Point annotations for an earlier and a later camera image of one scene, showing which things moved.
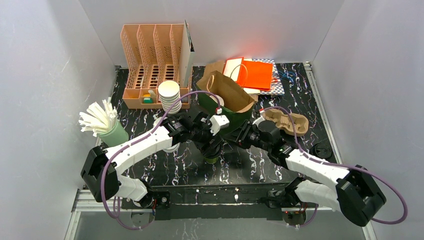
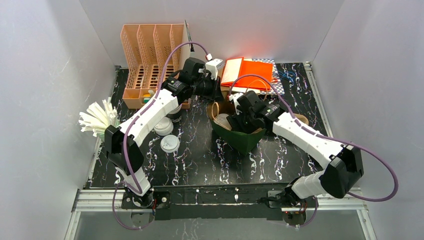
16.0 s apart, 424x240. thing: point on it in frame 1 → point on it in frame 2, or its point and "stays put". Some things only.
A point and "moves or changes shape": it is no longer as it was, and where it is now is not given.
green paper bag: [235, 119] moves or changes shape
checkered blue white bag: [276, 87] stays put
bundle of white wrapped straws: [97, 118] stays put
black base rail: [219, 201] stays put
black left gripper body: [208, 141] → [213, 91]
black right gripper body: [238, 135] → [238, 122]
